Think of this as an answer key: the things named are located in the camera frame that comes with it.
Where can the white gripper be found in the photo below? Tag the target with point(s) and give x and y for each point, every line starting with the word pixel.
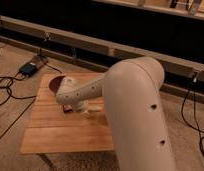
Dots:
pixel 80 106

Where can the white sponge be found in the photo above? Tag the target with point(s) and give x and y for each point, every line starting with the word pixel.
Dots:
pixel 92 109

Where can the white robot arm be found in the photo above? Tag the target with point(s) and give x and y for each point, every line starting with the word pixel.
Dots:
pixel 130 90

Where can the dark red bowl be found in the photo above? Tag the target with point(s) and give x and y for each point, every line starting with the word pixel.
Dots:
pixel 55 83

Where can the wooden slat table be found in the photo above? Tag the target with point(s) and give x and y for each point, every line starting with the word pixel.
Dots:
pixel 50 130

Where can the black power adapter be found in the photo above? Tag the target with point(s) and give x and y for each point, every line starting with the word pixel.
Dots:
pixel 28 69

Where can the wooden shelf rail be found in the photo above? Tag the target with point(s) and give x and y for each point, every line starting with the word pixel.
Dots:
pixel 171 64

